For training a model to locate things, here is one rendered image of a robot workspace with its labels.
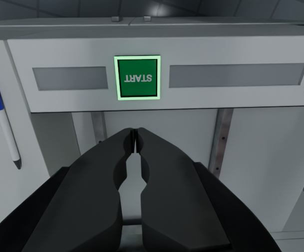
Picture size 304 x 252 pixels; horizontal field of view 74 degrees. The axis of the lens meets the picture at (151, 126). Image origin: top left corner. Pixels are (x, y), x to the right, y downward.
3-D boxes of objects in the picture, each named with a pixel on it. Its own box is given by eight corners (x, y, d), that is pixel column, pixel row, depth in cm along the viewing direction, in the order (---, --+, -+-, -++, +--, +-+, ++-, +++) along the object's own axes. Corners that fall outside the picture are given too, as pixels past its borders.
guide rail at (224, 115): (203, 231, 66) (205, 240, 63) (197, 231, 66) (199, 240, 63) (232, 81, 41) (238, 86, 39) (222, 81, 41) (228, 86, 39)
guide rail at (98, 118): (120, 235, 65) (120, 244, 62) (114, 235, 65) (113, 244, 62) (100, 84, 40) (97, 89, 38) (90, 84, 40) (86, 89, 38)
